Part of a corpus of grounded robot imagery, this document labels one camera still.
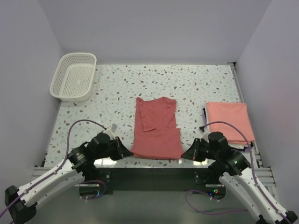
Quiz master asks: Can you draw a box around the folded salmon t shirt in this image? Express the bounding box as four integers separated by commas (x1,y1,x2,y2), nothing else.
205,102,256,144

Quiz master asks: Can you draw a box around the aluminium frame rail right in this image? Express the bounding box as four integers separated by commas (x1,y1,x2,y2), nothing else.
228,61,278,224

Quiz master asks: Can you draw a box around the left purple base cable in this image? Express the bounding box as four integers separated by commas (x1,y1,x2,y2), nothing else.
80,181,108,200

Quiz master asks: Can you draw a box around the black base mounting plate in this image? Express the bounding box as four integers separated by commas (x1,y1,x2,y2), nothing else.
85,168,226,197

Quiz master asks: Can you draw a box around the red t shirt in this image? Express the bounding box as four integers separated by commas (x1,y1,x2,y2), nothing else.
131,97,183,160

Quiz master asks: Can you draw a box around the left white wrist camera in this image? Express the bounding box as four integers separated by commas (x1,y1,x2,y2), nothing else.
101,124,118,140

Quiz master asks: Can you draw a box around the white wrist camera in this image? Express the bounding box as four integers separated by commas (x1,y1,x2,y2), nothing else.
199,126,211,143
101,124,118,140

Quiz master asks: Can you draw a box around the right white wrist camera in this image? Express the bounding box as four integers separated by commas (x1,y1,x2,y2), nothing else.
199,126,211,143

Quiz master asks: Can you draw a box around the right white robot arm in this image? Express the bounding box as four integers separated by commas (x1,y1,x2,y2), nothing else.
181,132,298,224

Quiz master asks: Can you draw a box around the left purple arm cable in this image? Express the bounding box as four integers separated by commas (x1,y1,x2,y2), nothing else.
0,119,107,224

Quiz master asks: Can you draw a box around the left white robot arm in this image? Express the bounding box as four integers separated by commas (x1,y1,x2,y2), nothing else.
5,133,133,224

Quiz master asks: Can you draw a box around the white plastic basket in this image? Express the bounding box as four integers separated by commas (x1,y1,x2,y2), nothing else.
50,52,97,102

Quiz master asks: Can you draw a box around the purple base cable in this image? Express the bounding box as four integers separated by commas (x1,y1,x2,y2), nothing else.
80,181,108,200
185,190,250,215

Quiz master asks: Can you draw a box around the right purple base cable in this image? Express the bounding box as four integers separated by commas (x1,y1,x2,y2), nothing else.
185,190,250,215

